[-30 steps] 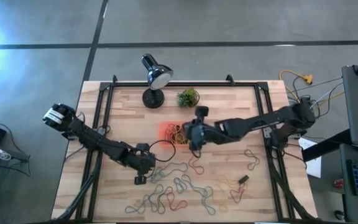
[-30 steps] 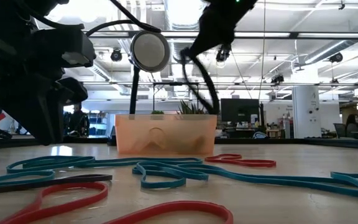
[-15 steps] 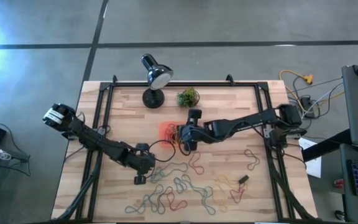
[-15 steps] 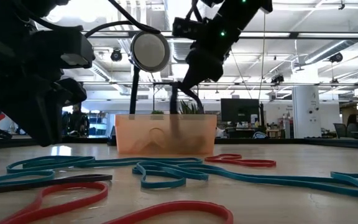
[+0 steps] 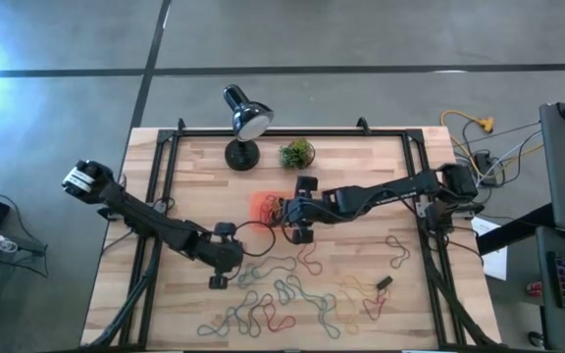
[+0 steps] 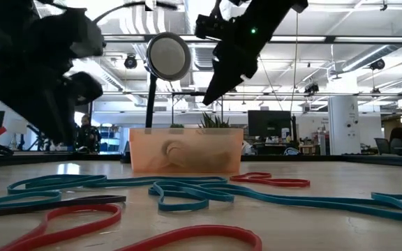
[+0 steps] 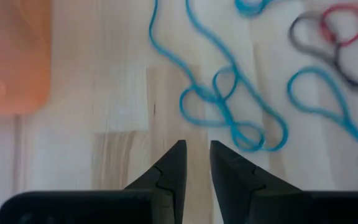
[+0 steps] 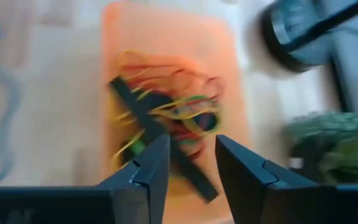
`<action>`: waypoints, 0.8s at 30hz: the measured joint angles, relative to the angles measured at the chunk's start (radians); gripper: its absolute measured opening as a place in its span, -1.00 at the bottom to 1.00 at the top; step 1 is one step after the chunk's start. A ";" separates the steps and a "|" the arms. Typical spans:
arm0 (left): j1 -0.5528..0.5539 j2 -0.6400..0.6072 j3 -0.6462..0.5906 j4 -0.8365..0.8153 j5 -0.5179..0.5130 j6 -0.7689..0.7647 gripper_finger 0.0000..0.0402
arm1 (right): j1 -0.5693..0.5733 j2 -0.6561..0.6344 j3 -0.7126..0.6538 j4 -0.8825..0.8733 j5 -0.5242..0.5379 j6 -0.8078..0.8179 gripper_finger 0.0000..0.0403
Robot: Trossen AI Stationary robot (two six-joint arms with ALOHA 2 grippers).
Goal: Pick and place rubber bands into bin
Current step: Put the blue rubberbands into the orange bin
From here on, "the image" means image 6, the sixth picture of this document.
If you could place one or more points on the small round green plant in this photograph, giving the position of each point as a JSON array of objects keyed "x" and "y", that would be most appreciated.
[{"x": 176, "y": 125}]

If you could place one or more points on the black overhead light beam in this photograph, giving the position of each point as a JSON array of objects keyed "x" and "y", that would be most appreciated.
[{"x": 326, "y": 39}]

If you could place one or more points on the black ceiling camera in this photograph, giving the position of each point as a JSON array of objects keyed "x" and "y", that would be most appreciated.
[
  {"x": 377, "y": 64},
  {"x": 312, "y": 89},
  {"x": 130, "y": 62}
]

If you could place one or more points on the red rubber band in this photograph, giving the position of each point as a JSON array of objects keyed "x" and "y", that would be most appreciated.
[
  {"x": 82, "y": 208},
  {"x": 291, "y": 182}
]

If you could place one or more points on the black computer monitor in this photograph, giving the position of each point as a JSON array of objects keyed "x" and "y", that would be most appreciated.
[{"x": 269, "y": 123}]

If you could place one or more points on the person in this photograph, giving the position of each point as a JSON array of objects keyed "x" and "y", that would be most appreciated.
[
  {"x": 88, "y": 137},
  {"x": 397, "y": 136}
]

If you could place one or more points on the blue storage shelf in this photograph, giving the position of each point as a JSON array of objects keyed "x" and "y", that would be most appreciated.
[{"x": 112, "y": 143}]

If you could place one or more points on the white round pillar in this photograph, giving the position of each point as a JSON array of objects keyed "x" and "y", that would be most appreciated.
[{"x": 344, "y": 125}]

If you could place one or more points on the spiky green potted plant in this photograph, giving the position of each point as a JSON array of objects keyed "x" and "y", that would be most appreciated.
[{"x": 215, "y": 122}]

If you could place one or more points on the teal rubber band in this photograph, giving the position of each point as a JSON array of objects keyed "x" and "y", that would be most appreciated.
[
  {"x": 326, "y": 202},
  {"x": 194, "y": 180},
  {"x": 56, "y": 198},
  {"x": 183, "y": 207}
]

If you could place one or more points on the orange translucent plastic bin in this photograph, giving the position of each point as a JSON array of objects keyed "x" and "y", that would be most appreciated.
[{"x": 145, "y": 153}]

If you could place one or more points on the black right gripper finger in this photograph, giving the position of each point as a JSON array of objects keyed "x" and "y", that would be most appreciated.
[{"x": 222, "y": 83}]

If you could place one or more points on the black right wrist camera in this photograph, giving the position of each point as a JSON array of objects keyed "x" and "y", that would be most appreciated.
[{"x": 211, "y": 28}]

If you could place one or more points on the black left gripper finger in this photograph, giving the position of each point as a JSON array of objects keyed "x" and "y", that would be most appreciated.
[
  {"x": 86, "y": 89},
  {"x": 40, "y": 111}
]

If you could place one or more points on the black desk lamp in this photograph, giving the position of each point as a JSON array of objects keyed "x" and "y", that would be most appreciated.
[{"x": 167, "y": 56}]

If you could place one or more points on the dark purple rubber band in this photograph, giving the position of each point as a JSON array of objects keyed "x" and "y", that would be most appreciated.
[{"x": 100, "y": 200}]

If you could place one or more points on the silver ventilation duct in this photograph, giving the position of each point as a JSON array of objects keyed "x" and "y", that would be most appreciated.
[{"x": 190, "y": 17}]

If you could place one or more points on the grey office chair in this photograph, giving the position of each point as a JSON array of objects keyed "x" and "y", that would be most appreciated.
[{"x": 381, "y": 146}]

